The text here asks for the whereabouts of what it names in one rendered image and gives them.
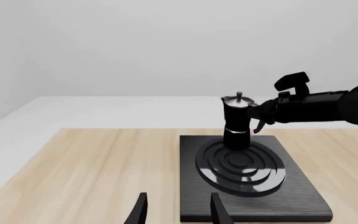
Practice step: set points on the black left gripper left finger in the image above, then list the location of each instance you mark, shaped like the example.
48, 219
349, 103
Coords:
139, 213

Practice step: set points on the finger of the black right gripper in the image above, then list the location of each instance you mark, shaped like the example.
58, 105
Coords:
264, 111

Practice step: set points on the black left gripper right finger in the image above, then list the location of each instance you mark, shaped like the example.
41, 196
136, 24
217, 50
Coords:
220, 214

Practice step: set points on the flat black stove plate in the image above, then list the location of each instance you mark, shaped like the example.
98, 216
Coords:
253, 200

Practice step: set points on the black plate on stalk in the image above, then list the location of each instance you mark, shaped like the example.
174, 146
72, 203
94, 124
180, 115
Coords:
291, 80

